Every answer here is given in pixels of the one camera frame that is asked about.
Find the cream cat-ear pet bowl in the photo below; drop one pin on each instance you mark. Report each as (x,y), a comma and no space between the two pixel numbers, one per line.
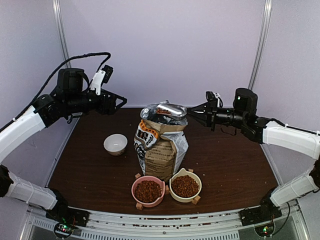
(183,172)

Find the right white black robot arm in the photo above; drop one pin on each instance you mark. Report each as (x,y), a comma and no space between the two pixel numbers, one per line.
(262,130)

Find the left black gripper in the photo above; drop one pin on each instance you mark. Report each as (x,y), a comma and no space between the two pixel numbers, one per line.
(110,109)

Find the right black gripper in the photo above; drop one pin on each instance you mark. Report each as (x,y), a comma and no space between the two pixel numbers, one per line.
(210,118)

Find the aluminium corner post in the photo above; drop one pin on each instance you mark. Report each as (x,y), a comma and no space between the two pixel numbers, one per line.
(264,30)
(60,28)

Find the right circuit board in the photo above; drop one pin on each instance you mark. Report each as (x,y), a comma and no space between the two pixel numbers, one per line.
(264,230)

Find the pink pet bowl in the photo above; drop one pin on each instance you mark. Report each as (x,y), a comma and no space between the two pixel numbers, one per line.
(152,178)

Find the silver metal scoop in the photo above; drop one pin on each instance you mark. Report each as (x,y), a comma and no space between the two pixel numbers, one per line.
(178,111)

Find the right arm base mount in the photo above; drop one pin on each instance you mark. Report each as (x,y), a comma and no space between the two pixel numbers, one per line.
(266,211)

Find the white ceramic bowl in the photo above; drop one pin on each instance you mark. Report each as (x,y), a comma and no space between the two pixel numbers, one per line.
(115,144)

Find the front aluminium rail frame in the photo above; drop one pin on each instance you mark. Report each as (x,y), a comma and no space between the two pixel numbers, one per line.
(223,225)

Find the left aluminium corner post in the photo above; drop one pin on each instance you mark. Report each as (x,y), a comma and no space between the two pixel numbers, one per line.
(60,28)

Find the circuit board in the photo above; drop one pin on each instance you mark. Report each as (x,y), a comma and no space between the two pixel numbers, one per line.
(63,231)
(264,230)

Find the brown kibble in cream bowl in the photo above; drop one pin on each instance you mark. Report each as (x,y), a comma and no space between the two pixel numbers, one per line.
(185,186)

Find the left circuit board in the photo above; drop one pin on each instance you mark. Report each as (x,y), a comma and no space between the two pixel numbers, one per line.
(63,231)

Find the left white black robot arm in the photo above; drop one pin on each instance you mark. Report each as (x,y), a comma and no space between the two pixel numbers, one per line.
(74,94)

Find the brown pet food bag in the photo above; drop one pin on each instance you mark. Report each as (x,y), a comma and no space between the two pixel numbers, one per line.
(160,143)

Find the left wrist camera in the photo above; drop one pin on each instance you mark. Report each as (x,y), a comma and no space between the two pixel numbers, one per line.
(101,77)

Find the brown kibble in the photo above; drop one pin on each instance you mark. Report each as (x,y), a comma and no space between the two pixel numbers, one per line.
(148,191)
(185,186)
(162,111)

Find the right aluminium corner post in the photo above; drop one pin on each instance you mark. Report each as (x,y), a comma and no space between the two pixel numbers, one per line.
(264,30)

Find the brown kibble in pink bowl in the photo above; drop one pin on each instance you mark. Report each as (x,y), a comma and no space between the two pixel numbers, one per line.
(148,191)

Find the wooden bowl stand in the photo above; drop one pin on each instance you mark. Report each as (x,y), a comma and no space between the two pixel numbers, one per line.
(149,191)

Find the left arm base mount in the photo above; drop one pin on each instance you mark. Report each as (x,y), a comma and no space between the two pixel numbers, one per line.
(66,215)

